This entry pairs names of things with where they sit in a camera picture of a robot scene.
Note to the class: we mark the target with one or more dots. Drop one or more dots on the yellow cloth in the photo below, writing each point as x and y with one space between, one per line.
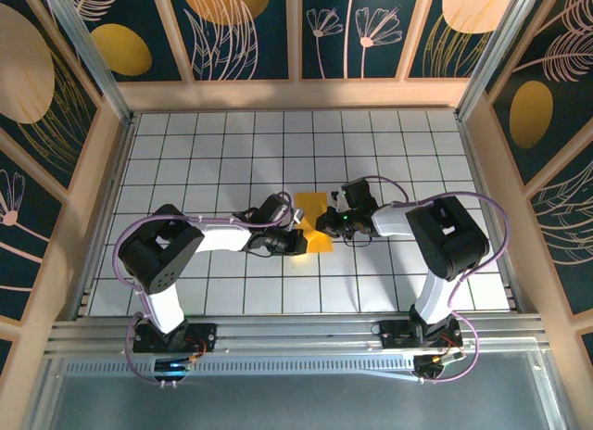
312 205

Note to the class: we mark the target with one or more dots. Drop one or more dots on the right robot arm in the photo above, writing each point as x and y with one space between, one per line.
449 235

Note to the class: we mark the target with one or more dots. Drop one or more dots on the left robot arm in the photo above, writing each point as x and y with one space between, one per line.
157 249

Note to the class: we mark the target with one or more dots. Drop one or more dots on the grey metal plate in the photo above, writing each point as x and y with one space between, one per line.
296 402

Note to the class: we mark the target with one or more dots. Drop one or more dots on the dark panel pink flowers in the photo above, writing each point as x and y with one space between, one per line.
352 31

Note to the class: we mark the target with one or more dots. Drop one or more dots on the dark panel gold circle leaves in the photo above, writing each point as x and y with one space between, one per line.
222 31

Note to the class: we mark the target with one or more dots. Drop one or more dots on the dark panel cream circle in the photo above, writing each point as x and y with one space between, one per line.
454 31

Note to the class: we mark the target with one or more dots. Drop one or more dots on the dark panel pink leaf outlines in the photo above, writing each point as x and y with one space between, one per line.
570 244

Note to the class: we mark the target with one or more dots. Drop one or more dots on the dark panel gold oval fern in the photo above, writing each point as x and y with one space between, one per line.
546 78

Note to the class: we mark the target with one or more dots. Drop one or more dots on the dark panel single pink flower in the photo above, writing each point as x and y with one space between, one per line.
23 244

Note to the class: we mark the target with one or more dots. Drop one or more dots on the dark panel cream disc lines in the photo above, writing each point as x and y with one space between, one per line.
28 68

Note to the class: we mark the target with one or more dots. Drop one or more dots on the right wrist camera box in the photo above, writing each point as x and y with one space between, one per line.
359 194

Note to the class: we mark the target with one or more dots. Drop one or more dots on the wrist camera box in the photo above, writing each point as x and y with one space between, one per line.
359 194
274 208

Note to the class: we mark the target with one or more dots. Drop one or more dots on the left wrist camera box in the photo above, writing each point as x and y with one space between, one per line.
274 208

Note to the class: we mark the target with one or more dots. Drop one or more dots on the aluminium frame rail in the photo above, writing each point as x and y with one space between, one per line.
296 330

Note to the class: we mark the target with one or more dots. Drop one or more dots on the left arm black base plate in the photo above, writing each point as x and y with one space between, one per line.
204 337

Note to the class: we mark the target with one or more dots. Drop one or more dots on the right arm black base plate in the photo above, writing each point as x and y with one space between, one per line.
394 337

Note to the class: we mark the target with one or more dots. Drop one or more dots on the aluminium side rail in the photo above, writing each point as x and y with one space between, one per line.
486 207
109 207

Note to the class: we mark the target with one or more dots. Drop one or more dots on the aluminium corner post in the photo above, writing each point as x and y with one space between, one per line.
491 45
83 45

